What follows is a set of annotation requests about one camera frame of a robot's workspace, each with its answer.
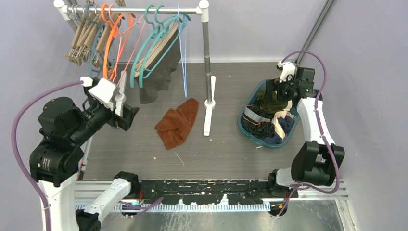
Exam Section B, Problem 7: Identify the olive green underwear cream waistband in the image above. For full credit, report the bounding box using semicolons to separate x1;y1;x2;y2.
256;90;293;114

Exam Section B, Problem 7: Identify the navy underwear cream waistband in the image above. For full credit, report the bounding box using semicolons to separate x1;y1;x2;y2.
263;111;294;145

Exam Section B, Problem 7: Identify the dark grey underwear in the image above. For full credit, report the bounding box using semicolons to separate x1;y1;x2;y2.
139;22;180;104

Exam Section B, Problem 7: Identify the orange hanger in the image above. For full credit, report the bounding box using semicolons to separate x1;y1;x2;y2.
101;3;136;82

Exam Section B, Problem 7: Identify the teal hanger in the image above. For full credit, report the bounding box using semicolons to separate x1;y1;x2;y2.
129;4;178;88
84;3;105;77
131;4;191;88

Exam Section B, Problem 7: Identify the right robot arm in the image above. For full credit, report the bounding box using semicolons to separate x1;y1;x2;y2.
267;62;345;198

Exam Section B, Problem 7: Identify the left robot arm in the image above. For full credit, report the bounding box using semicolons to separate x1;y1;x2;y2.
29;97;141;231

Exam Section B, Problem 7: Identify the teal laundry basket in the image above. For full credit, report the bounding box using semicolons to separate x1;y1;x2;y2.
238;79;300;148

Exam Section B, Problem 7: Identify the brown towel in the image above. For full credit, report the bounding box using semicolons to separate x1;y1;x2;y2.
155;98;199;150

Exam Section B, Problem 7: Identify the beige wooden hangers bunch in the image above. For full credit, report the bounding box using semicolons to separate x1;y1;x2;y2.
63;0;109;66

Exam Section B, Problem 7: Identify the white garment rack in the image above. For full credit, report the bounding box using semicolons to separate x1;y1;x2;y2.
53;0;217;137

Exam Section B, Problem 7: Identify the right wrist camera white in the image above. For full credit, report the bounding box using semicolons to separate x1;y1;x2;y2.
276;61;297;83

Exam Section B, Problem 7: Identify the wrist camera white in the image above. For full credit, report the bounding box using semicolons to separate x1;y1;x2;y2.
276;61;297;83
80;77;119;111

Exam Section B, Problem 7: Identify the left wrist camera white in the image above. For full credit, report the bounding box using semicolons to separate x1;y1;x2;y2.
80;77;119;111

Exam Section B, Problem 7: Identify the light blue wire hanger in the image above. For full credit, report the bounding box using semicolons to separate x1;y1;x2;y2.
178;6;188;99

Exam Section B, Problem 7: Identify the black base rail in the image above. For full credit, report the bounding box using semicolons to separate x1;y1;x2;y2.
125;180;291;205

